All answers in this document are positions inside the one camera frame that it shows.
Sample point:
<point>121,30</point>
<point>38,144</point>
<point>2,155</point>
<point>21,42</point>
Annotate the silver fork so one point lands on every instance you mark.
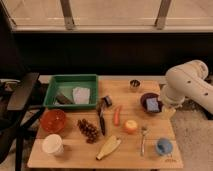
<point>144,131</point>

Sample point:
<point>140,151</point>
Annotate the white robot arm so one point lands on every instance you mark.
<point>187,80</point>

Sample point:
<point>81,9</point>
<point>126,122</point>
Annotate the black handled knife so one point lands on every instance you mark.
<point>101,120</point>

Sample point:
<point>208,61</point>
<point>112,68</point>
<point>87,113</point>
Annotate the small metal cup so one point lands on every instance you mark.
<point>134,84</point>

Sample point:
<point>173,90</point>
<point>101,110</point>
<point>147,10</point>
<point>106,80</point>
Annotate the white plastic cup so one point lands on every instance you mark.
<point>53,145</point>

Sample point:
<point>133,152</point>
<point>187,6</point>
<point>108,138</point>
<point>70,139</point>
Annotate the black peeler tool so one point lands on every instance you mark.
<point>104,102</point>

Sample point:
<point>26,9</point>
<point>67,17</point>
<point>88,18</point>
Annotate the orange plastic bowl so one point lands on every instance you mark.
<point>53,121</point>

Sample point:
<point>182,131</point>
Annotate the orange carrot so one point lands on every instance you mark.
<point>116,118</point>

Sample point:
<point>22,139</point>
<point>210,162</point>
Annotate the orange fruit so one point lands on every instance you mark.
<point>130,126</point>

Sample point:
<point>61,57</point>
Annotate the dark brown block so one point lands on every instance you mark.
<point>62,99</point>

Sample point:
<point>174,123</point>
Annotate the white folded cloth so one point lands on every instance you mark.
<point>81,95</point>

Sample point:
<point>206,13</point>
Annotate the dark purple bowl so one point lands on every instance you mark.
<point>143,102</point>

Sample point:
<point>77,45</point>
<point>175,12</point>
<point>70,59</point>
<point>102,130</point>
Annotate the yellow banana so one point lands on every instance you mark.
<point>110,145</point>

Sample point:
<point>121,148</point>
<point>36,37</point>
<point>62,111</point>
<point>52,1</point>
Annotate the black office chair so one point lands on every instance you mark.
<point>11,128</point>

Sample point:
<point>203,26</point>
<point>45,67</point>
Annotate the blue plastic cup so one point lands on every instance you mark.
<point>163,146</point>

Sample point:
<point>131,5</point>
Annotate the blue sponge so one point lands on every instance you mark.
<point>152,105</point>

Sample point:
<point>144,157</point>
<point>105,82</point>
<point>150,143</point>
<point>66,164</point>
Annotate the green plastic tray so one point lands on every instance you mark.
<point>64,84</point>

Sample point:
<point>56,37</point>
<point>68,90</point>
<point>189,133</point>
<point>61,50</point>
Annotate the dark red grape bunch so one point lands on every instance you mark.
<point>89,130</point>

